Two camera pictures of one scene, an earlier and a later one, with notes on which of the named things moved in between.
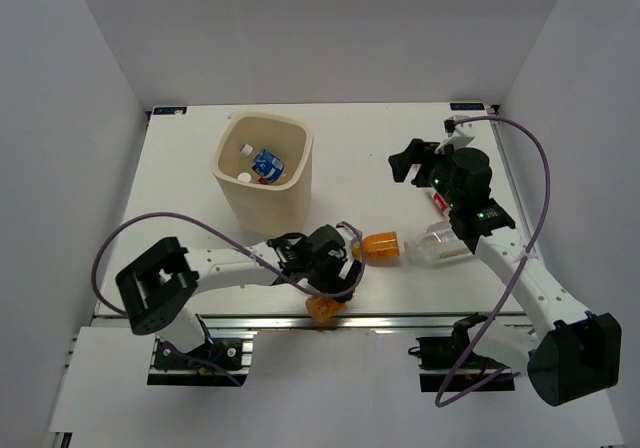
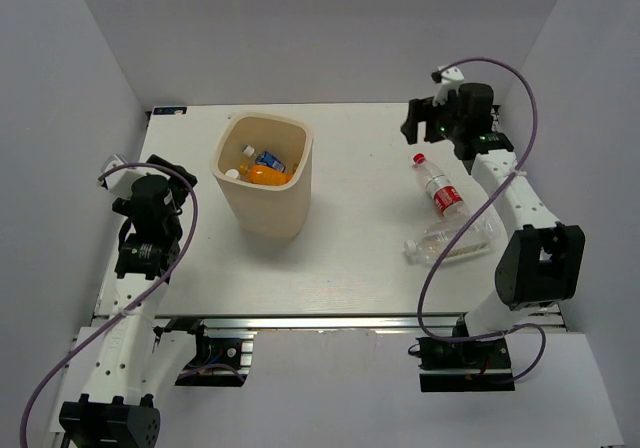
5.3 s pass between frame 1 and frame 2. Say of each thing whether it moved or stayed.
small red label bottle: moved
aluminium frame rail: stayed
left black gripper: moved
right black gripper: moved
